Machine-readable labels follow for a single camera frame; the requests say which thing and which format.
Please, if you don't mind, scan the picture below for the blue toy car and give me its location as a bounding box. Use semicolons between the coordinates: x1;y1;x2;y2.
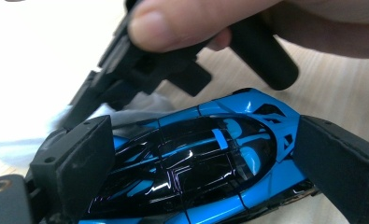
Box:
78;87;319;224

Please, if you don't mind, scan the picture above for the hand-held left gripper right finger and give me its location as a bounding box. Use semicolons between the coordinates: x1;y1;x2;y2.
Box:
292;115;369;224

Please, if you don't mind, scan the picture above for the white wet wipe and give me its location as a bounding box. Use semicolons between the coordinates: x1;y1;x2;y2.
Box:
0;92;177;171

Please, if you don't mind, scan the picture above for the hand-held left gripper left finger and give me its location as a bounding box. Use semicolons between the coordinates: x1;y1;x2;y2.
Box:
29;115;116;218

